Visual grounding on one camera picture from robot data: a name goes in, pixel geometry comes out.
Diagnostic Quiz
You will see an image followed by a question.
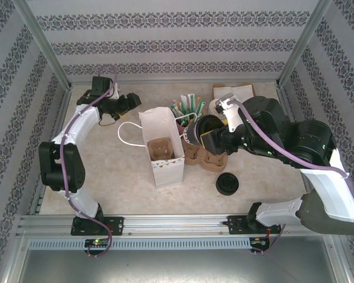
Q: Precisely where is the coffee cup with dark sleeve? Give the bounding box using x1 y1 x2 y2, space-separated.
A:
183 114 225 147

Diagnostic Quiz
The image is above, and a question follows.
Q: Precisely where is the black plastic cup lid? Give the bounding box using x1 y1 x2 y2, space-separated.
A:
216 172 241 198

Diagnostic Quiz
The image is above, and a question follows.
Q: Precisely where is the white paper carrier bag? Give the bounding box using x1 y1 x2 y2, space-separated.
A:
117 106 199 190

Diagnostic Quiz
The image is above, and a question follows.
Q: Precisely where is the pink stirrer holder cup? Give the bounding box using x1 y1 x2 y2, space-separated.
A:
173 116 195 138

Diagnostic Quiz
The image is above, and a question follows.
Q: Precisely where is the brown cardboard napkin tray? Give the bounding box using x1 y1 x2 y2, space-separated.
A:
211 83 256 101

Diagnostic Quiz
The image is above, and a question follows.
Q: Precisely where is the white paper napkin stack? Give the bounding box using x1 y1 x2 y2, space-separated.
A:
221 85 254 100

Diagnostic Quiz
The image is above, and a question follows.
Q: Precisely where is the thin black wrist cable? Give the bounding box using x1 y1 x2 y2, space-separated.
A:
97 113 120 128

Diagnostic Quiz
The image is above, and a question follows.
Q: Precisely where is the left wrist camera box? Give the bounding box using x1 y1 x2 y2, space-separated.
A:
90 75 121 100

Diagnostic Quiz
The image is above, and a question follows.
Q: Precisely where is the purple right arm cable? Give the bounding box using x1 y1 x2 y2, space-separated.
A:
231 98 354 256

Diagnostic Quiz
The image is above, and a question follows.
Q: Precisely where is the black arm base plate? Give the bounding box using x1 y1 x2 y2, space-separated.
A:
70 216 124 236
227 215 272 236

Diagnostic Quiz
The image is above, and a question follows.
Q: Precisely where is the aluminium frame post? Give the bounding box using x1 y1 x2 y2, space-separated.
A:
276 0 334 88
16 0 73 91

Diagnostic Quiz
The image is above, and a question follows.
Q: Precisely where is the slotted grey cable duct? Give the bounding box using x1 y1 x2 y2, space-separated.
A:
28 237 251 251

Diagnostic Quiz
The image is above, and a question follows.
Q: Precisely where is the grey metal base plate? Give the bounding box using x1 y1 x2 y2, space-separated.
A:
5 249 352 283

